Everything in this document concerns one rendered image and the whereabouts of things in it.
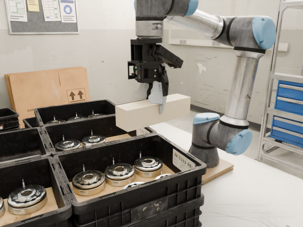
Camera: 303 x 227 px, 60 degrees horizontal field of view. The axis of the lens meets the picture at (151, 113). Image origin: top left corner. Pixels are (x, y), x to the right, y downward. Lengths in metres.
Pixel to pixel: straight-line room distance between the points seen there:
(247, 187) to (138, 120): 0.62
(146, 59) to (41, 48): 3.22
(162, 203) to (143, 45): 0.44
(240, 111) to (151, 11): 0.55
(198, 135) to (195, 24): 0.47
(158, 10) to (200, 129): 0.60
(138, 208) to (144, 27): 0.47
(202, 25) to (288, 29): 2.57
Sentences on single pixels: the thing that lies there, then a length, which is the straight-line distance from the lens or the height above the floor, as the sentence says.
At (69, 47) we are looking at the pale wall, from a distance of 4.00.
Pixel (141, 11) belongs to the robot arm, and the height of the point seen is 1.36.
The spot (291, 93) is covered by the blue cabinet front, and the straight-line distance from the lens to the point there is 2.60.
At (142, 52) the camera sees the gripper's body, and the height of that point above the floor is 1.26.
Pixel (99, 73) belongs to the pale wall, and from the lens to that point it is 4.22.
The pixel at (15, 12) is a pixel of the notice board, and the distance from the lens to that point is 3.79.
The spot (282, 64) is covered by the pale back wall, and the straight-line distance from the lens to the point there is 3.56.
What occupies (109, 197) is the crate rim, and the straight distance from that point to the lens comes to 0.67.
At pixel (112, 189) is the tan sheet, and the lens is 0.88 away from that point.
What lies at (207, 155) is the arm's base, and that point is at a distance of 1.20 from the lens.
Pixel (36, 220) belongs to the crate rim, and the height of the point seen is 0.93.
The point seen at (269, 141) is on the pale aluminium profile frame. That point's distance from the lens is 2.77.
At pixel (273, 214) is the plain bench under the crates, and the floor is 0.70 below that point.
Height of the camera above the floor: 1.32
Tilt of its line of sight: 18 degrees down
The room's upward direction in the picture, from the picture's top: straight up
